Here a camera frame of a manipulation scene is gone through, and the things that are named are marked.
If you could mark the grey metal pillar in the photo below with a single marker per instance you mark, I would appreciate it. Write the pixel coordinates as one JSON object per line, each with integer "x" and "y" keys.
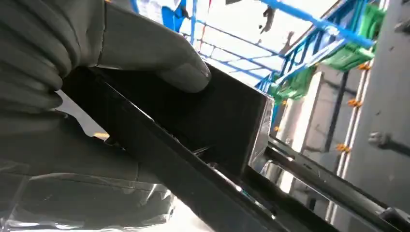
{"x": 381, "y": 96}

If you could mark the blue metal rack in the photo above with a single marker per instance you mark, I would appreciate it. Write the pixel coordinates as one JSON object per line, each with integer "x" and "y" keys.
{"x": 307, "y": 19}

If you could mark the green plastic crate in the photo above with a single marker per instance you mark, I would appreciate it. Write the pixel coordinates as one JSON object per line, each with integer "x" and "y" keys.
{"x": 355, "y": 48}
{"x": 294, "y": 85}

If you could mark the black metal rail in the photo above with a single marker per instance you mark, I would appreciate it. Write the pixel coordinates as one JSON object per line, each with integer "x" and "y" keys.
{"x": 326, "y": 182}

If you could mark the ribbed grey right arm sleeve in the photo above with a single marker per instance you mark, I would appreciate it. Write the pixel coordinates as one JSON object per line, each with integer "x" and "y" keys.
{"x": 35, "y": 54}

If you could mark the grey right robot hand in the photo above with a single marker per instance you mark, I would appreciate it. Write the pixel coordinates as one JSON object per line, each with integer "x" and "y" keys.
{"x": 80, "y": 189}

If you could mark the grey bolt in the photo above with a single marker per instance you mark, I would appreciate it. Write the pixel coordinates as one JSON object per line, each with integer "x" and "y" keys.
{"x": 384, "y": 142}

